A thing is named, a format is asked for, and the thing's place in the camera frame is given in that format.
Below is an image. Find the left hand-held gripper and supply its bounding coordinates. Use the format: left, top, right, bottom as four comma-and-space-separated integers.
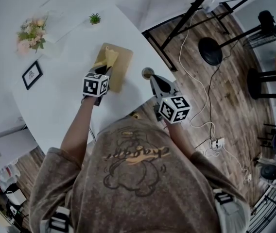
81, 66, 113, 107

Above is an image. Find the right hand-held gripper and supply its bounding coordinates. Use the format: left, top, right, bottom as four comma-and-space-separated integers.
150, 74, 192, 125

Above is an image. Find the yellow cloth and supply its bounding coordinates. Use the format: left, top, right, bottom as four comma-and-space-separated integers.
92, 46, 120, 69

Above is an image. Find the tan notebook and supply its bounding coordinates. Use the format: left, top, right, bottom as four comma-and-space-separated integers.
94, 42, 134, 94

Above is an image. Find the person's left forearm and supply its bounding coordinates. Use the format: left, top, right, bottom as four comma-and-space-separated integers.
60, 96, 96, 166

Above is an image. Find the person's right forearm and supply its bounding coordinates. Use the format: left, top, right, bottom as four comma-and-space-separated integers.
166, 121, 197, 159

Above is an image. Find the small green potted plant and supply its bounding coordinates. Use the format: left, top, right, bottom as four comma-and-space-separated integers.
88, 13, 102, 28

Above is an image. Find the white vase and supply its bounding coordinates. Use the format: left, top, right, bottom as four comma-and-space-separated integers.
40, 36, 62, 58

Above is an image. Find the black standing fan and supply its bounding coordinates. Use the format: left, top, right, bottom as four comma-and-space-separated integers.
198, 10, 276, 67

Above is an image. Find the pink artificial flower bouquet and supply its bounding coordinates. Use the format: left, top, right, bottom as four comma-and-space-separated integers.
16, 16, 49, 55

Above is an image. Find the white power strip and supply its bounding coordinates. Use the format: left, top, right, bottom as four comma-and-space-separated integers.
209, 137, 225, 150

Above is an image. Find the small white device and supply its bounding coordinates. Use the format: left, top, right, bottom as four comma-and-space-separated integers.
201, 0, 220, 14

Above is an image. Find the person's brown printed t-shirt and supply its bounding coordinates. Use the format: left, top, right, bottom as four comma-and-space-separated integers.
28, 116, 250, 233

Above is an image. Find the large white box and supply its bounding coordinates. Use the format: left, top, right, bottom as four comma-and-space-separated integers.
0, 129, 38, 172

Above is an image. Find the pile of red white packages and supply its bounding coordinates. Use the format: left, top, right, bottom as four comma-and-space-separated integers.
0, 164, 19, 191

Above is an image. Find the black metal rack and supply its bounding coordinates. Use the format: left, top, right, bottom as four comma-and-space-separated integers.
249, 183, 276, 233

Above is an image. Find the long white cable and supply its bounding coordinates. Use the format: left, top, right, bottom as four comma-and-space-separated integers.
178, 8, 217, 140

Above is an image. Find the black fan cable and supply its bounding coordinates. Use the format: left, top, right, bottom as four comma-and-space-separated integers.
207, 63, 223, 142

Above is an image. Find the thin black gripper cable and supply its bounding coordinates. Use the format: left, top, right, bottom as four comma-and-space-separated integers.
88, 127, 97, 142

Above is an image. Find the thin black floor cable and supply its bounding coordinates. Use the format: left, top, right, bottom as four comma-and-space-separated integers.
195, 139, 211, 149

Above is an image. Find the black metal stand frame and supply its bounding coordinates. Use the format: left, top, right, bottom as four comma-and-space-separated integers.
141, 0, 244, 72

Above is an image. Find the black picture frame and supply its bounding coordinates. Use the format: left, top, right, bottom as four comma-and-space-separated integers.
21, 60, 44, 91

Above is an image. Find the coiled white cable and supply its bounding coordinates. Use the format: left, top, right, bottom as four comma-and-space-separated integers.
196, 147, 220, 158

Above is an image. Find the white adapter cable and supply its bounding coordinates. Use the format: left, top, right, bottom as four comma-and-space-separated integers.
222, 144, 252, 182

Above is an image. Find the white strap black buckle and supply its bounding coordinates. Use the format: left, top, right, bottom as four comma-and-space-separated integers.
213, 188, 250, 233
40, 206, 74, 233

